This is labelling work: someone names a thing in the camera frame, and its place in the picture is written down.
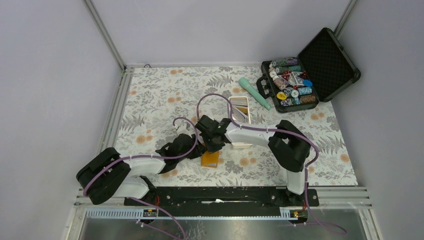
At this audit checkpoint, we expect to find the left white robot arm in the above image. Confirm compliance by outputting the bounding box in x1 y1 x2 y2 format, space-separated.
76 133 207 206

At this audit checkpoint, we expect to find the mint green handle tool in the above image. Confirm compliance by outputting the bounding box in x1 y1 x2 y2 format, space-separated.
238 77 272 110

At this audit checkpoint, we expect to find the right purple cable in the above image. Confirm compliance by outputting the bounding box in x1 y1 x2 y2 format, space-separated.
196 93 349 238

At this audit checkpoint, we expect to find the grey card in tray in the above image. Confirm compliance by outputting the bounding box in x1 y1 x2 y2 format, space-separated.
233 107 249 122

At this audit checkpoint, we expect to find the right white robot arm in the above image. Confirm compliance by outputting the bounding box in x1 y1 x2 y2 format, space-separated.
195 115 313 206

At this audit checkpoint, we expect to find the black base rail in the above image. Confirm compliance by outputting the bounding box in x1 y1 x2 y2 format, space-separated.
124 186 306 217

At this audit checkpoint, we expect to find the orange leather card holder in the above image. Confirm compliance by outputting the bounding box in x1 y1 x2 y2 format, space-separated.
200 151 220 168

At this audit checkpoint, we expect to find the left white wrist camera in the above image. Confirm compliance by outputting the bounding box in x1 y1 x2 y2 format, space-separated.
176 127 192 137

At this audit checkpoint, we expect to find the black poker chip case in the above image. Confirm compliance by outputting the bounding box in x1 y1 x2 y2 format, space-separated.
256 27 361 113

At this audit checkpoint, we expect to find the floral table mat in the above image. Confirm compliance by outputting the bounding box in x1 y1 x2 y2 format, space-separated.
115 66 358 187

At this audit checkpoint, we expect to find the white plastic tray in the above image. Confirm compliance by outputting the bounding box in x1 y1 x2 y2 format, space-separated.
227 96 254 149

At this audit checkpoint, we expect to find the cards stack in tray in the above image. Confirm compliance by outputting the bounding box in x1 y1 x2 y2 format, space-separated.
230 98 249 107

